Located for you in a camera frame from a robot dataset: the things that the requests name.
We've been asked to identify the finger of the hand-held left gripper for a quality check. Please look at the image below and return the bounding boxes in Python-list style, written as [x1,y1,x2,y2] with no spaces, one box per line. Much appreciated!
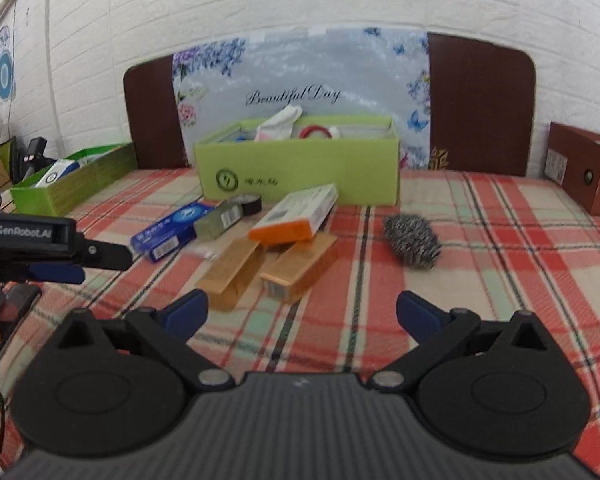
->
[75,232,134,272]
[22,262,87,285]

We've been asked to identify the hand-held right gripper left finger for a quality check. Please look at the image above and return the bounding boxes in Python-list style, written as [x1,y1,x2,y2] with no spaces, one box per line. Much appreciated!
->
[52,289,235,392]

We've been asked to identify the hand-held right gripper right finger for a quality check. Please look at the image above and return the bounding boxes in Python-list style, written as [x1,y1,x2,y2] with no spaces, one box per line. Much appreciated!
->
[369,290,557,393]

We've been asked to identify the gold small box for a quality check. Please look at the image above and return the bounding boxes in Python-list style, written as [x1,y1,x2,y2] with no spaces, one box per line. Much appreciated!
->
[195,237,266,311]
[259,232,339,304]

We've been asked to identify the blue toothpaste box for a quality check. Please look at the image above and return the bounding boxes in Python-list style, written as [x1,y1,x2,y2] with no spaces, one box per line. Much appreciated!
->
[130,201,216,263]

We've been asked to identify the steel wool scourer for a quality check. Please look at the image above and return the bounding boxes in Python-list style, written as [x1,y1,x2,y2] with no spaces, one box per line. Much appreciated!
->
[382,213,443,271]

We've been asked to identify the olive grey small box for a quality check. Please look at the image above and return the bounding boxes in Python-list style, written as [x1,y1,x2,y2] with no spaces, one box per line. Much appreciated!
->
[194,199,244,241]

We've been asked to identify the black tape roll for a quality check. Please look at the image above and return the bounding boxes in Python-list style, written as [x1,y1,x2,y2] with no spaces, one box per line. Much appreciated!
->
[228,194,264,219]

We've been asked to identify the orange white box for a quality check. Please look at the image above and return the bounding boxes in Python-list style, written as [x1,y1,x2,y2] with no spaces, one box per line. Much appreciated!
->
[248,183,339,245]

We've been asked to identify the light green box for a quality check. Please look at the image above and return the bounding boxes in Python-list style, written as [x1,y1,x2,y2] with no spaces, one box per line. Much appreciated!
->
[194,115,401,206]

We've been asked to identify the white pink sock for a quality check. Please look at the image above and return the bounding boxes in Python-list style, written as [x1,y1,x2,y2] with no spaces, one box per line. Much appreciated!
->
[255,106,304,142]

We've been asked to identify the red green plaid blanket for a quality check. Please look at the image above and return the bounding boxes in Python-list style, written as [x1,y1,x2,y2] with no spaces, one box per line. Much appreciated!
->
[0,167,600,480]

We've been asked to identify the long green open box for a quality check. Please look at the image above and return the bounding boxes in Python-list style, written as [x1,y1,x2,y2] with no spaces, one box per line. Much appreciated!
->
[10,142,139,217]

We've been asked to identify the white blue flat box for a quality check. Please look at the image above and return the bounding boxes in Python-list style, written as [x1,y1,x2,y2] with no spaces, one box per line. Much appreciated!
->
[34,158,81,188]

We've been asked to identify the black device on stand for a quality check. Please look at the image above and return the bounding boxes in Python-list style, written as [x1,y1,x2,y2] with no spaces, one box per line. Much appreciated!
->
[10,136,56,184]

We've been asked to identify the brown wooden headboard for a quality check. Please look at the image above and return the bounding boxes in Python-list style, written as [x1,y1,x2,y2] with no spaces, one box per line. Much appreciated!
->
[123,32,537,177]

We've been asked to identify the brown cardboard box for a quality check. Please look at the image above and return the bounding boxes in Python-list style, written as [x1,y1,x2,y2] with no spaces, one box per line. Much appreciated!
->
[546,121,600,218]

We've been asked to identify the floral printed poster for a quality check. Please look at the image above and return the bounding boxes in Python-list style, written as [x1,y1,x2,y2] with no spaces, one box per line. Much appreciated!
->
[172,26,431,171]

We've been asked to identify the white wall pipe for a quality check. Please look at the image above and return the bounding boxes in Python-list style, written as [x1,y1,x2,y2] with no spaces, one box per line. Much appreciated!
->
[45,0,67,158]

